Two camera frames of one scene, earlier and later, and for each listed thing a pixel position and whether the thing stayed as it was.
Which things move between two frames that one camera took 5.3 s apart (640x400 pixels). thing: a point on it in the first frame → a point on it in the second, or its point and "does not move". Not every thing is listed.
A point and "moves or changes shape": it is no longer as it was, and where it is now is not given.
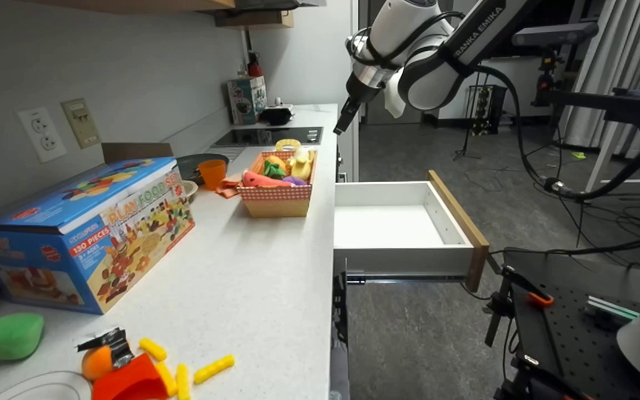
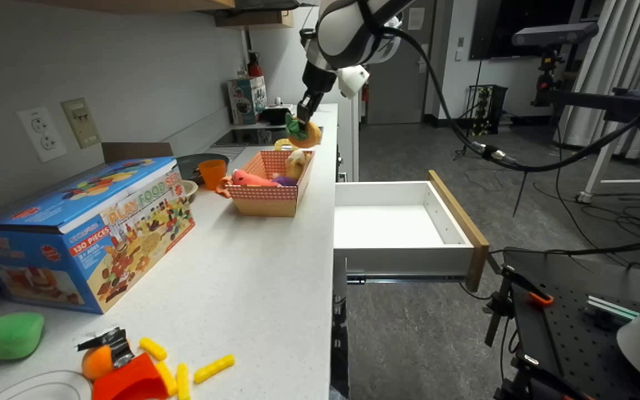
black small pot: x=275 y=117 does not move
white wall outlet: x=43 y=135 does not move
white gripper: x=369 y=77 → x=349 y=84
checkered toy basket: x=286 y=200 moves or changes shape
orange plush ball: x=96 y=360 does not move
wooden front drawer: x=405 y=229 does not move
